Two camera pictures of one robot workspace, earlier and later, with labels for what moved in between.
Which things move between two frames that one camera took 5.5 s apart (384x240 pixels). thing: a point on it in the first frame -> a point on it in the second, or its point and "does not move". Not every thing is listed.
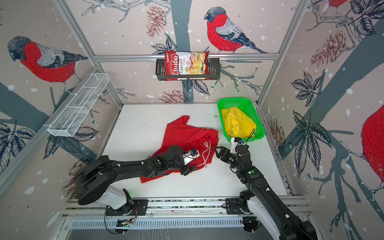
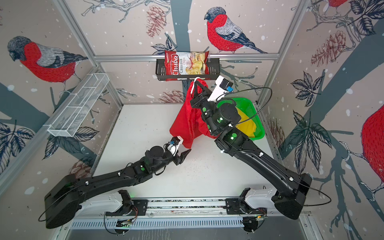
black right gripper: (224, 151) -> (203, 102)
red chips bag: (186, 63) does not move
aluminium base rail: (180, 207) does not move
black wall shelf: (214, 71) does not move
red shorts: (188, 137) -> (189, 124)
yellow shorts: (237, 124) does not move
